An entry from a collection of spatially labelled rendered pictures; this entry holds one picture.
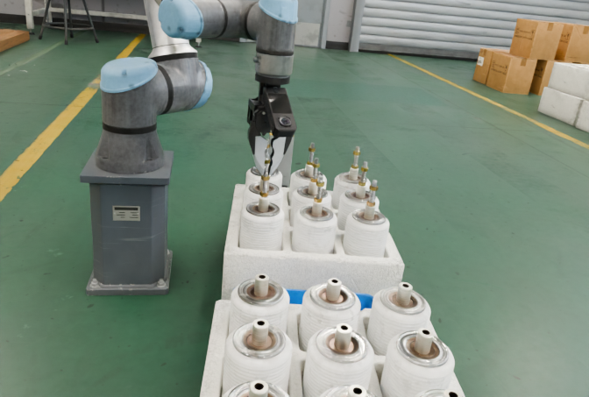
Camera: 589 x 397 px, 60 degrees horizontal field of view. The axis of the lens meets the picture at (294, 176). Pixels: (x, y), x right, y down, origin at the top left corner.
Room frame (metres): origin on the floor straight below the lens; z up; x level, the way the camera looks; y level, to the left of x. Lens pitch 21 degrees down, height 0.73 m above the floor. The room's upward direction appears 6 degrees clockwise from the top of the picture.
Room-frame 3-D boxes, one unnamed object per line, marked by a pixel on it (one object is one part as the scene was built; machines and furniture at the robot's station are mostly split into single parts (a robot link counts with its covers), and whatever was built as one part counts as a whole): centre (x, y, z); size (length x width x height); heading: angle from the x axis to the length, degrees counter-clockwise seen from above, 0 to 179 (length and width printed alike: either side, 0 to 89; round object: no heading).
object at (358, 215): (1.04, -0.18, 0.25); 0.08 x 0.08 x 0.01
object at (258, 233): (1.02, 0.06, 0.16); 0.10 x 0.10 x 0.18
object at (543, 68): (4.62, -2.10, 0.15); 0.30 x 0.24 x 0.30; 12
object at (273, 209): (1.03, 0.06, 0.25); 0.08 x 0.08 x 0.01
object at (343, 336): (0.60, -0.09, 0.26); 0.02 x 0.02 x 0.03
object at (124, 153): (1.10, 0.38, 0.35); 0.15 x 0.15 x 0.10
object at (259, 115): (1.05, 0.07, 0.49); 0.09 x 0.08 x 0.12; 19
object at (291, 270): (1.15, -0.05, 0.09); 0.39 x 0.39 x 0.18; 5
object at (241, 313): (0.71, 0.03, 0.16); 0.10 x 0.10 x 0.18
